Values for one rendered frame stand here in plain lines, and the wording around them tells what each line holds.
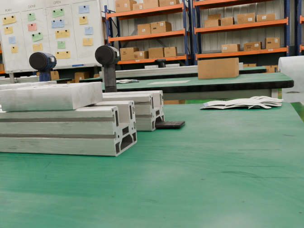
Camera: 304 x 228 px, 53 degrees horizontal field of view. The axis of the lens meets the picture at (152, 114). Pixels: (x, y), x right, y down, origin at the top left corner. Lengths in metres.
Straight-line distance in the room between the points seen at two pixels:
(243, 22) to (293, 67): 6.16
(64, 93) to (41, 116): 0.07
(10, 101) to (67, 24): 3.38
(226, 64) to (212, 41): 8.56
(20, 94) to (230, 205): 0.42
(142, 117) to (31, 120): 0.24
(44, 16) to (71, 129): 3.66
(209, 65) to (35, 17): 2.48
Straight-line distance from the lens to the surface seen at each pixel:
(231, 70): 2.52
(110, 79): 0.97
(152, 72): 4.10
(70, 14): 3.97
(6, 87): 0.90
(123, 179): 0.43
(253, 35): 10.98
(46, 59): 1.08
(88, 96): 0.59
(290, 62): 4.08
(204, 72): 2.56
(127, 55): 10.95
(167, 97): 2.12
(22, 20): 4.38
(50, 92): 0.57
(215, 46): 11.05
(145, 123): 0.71
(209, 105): 0.97
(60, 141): 0.59
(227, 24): 10.13
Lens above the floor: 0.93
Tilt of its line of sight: 9 degrees down
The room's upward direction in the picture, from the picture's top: 4 degrees counter-clockwise
